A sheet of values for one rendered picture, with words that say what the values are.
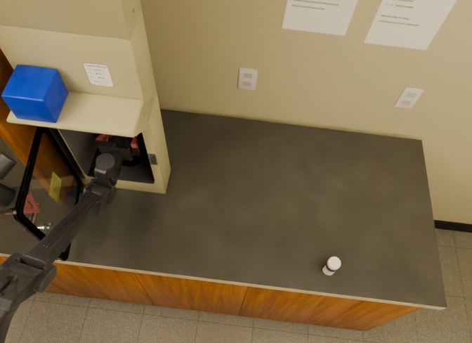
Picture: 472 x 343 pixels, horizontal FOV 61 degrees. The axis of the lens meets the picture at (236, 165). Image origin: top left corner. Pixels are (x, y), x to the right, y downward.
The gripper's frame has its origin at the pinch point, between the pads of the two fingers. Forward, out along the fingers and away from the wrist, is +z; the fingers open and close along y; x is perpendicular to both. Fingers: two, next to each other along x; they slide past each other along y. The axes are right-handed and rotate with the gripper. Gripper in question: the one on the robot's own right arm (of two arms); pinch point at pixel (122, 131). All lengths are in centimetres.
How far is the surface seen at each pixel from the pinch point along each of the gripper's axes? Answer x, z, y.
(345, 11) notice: -34, 33, -69
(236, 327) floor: 117, -43, -51
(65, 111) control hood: -33.7, -17.0, 3.6
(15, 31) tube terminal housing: -52, -10, 11
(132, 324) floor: 117, -49, 6
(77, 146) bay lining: 0.5, -7.7, 13.6
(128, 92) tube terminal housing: -35.8, -10.2, -11.3
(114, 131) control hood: -33.8, -21.0, -10.0
